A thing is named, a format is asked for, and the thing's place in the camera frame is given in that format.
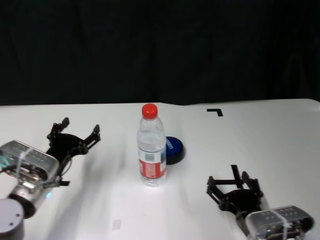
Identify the thin black left gripper cable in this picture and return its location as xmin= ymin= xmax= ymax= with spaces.
xmin=59 ymin=154 xmax=74 ymax=179

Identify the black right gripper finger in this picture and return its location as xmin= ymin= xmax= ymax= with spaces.
xmin=207 ymin=176 xmax=228 ymax=205
xmin=241 ymin=171 xmax=264 ymax=198

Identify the black L-shaped tape mark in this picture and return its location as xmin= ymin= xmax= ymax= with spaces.
xmin=206 ymin=108 xmax=224 ymax=118

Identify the blue push button black base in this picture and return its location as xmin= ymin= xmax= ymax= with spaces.
xmin=165 ymin=136 xmax=187 ymax=166

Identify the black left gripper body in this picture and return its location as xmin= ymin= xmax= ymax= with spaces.
xmin=46 ymin=133 xmax=87 ymax=173

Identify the black curtain backdrop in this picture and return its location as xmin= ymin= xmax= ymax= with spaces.
xmin=0 ymin=0 xmax=320 ymax=106

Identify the clear water bottle red cap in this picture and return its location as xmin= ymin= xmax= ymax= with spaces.
xmin=136 ymin=103 xmax=168 ymax=188

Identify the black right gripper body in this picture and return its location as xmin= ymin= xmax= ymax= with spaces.
xmin=220 ymin=189 xmax=267 ymax=215

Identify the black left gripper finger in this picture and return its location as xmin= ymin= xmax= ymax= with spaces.
xmin=79 ymin=124 xmax=101 ymax=153
xmin=46 ymin=117 xmax=71 ymax=143

